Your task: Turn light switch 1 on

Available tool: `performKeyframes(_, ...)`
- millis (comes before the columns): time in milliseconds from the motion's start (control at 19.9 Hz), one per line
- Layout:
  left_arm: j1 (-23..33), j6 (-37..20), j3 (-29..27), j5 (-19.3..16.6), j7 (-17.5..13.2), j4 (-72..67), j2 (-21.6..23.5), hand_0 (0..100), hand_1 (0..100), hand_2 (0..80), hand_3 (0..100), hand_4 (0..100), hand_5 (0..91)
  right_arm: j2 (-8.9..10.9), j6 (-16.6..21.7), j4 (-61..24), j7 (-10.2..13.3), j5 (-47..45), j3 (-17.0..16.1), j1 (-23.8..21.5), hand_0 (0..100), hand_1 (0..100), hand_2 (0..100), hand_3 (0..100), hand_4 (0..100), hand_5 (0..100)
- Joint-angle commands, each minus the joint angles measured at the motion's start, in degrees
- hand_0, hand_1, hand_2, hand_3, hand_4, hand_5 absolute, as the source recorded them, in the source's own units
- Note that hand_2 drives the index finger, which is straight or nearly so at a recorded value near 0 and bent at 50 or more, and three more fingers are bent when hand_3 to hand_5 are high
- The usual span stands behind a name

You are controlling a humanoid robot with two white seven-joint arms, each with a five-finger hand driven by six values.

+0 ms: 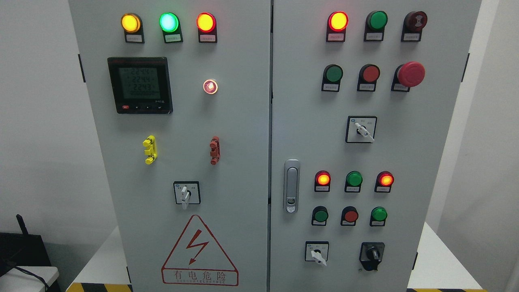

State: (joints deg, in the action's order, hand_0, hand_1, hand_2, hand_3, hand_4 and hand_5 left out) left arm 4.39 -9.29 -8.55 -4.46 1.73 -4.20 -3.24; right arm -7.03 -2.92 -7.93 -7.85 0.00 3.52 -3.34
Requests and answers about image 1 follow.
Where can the white rotary selector switch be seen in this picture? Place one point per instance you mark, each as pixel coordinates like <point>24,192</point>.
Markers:
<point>187,193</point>

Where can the green lit indicator light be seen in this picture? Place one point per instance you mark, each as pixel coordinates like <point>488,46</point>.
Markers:
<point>169,22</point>

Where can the yellow indicator light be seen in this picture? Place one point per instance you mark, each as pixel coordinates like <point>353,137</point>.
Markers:
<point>131,22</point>

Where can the grey electrical control cabinet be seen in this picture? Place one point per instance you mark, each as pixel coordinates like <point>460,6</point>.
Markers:
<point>268,58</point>

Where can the red terminal clip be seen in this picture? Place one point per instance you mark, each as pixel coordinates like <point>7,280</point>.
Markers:
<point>215,153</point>

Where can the red lit indicator lower left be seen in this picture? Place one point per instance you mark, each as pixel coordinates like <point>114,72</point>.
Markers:
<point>322,179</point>

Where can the red lit indicator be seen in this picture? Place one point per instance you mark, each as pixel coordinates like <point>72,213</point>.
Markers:
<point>322,179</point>
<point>385,179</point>

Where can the small clear signal lamp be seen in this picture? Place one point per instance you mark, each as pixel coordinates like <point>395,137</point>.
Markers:
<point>210,86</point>

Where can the green push button lower left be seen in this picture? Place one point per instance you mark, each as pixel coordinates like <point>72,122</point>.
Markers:
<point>320,216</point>

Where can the green push button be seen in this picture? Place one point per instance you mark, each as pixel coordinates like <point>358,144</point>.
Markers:
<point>332,73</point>
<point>320,216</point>
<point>378,216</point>

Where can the green indicator lower middle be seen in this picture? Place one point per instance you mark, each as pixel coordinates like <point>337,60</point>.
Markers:
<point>353,179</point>

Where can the green push button upper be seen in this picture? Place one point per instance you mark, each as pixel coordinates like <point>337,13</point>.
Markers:
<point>332,73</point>

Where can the yellow terminal clip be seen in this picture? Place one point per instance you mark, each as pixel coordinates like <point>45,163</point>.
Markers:
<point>150,149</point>

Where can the red push button lower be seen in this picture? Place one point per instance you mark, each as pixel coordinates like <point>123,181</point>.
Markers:
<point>349,216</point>

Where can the red push button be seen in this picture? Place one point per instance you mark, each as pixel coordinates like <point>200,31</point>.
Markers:
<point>369,73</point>
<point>349,216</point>

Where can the red electrical hazard warning sticker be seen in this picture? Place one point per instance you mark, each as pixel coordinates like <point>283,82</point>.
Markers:
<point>197,258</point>

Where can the red lit indicator lower right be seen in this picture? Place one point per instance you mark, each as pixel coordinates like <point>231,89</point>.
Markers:
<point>385,179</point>

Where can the red push button upper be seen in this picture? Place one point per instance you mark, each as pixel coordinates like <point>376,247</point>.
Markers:
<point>369,73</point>

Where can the black digital power meter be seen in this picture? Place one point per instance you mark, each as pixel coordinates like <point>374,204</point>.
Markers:
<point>141,85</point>

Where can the red indicator light left door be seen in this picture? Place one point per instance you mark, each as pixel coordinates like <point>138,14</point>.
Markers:
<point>206,22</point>

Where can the red indicator light door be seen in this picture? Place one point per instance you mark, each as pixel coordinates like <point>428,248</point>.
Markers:
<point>206,22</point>
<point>338,21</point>

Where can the green push button lower right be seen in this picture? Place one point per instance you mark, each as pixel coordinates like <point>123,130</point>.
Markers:
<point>378,216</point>

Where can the red indicator light right door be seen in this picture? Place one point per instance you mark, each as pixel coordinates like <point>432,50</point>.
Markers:
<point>338,21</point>

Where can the red emergency stop mushroom button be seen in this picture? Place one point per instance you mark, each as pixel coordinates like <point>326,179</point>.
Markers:
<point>410,74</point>

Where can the green indicator light top right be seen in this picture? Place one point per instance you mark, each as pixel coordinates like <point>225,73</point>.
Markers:
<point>377,20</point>

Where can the dark red buzzer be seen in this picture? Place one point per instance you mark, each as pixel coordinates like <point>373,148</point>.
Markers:
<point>415,21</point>

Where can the black device with antenna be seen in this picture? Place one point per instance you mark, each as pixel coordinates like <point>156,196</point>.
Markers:
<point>23,249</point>

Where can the white box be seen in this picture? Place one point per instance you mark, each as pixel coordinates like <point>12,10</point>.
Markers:
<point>16,281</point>

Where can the silver door lock handle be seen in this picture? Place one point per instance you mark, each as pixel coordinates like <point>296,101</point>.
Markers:
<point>291,185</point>

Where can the white selector switch upper right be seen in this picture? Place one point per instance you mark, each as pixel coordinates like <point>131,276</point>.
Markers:
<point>360,129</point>

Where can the white selector switch bottom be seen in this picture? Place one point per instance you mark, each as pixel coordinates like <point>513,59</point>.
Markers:
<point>317,251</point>

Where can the black rotary knob switch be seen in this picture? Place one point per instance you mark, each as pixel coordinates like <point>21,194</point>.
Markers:
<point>371,255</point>

